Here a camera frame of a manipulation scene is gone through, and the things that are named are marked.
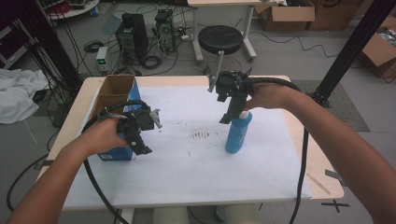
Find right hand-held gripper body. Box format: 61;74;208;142
207;70;255;105

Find blue bottle with white cap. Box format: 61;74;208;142
224;110;254;155

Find black metal frame post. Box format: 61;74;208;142
17;0;82;92
312;0;396;107

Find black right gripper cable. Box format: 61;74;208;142
247;77;310;224

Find round white table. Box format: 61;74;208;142
46;0;101;21

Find thick black floor cable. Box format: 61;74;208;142
6;153;50;213

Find open cardboard box with flaps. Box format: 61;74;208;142
254;0;316;32

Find thin black floor cable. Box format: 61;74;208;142
248;30;340;59

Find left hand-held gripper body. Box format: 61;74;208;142
117;105;163;147

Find pale tape strip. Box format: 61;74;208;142
306;172;332;196

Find small black computer tower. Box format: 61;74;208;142
154;8;177;53

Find cardboard box with blue side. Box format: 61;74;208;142
81;74;143;162

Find person's left hand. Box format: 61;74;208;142
81;116;129;158

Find white bench power supply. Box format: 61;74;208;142
95;46;109;75

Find grey floor mat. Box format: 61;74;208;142
291;78;372;133

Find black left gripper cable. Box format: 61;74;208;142
81;100;150;224

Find person's right hand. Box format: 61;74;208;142
244;82;296;112

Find white cloth heap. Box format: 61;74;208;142
0;68;50;125

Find cardboard box holding packets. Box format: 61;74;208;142
360;17;396;79

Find black round stool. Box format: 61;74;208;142
198;25;244;77

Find large black computer tower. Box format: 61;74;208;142
115;12;149;65

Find coiled black cable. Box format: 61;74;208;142
83;39;105;53
141;54;163;70

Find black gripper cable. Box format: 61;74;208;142
247;77;310;224
81;100;150;224

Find plain brown cardboard box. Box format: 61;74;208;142
306;0;364;31

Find grey tape piece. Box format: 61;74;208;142
324;168;347;188

